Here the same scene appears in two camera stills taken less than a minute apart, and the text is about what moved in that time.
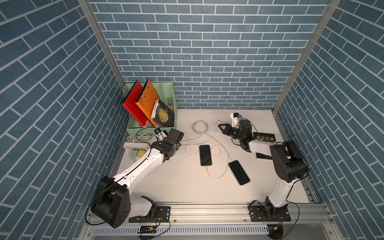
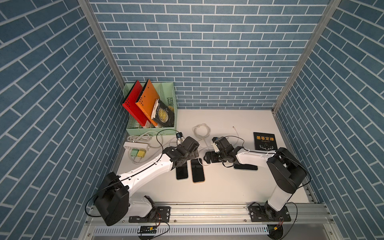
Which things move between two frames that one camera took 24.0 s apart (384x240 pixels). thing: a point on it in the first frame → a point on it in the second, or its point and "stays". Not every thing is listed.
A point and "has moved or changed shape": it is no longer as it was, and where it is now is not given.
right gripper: [227, 129] → [207, 153]
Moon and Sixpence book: [162, 114] stays
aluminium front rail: [210, 215] stays
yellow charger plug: [141, 152] stays
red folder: [129, 103] stays
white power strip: [129, 146] stays
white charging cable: [200, 127] has moved or changed shape
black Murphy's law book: [264, 136] stays
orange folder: [146, 100] stays
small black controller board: [148, 229] stays
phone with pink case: [205, 155] has moved or changed shape
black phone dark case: [238, 172] → [245, 166]
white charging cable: [206, 142] → [203, 164]
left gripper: [178, 144] → [194, 153]
